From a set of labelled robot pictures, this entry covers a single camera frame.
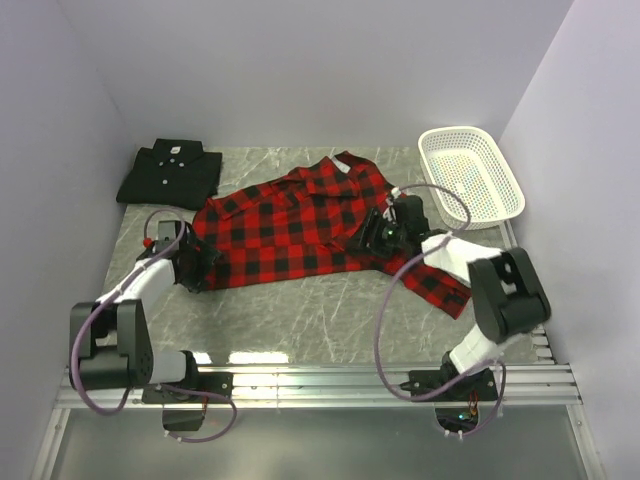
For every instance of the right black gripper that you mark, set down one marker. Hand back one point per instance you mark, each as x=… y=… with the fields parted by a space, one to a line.
x=371 y=223

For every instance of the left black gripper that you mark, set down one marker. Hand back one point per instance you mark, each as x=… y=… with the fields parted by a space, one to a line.
x=207 y=257

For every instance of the red black plaid shirt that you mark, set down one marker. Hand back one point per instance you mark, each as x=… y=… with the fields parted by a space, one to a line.
x=299 y=225

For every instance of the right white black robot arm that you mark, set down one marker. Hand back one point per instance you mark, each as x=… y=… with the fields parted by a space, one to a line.
x=508 y=297

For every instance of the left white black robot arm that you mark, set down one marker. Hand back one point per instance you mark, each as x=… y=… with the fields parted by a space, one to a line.
x=110 y=345

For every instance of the folded black button shirt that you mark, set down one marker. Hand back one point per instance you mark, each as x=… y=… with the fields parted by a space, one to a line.
x=176 y=173

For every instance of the white plastic mesh basket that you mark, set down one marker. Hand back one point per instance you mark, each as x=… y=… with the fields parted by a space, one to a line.
x=467 y=161

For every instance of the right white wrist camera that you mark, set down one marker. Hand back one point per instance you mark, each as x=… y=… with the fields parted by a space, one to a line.
x=389 y=213

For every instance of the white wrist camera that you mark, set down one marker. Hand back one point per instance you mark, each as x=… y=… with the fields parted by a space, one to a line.
x=389 y=213
x=149 y=251

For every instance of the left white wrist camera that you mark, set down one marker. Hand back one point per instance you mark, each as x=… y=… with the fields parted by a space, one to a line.
x=149 y=251

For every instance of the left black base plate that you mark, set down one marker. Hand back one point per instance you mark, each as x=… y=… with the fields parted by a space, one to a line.
x=210 y=387

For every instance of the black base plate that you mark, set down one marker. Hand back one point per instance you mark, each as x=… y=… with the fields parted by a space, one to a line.
x=210 y=387
x=481 y=386

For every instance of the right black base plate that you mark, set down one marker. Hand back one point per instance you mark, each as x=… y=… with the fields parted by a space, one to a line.
x=481 y=386

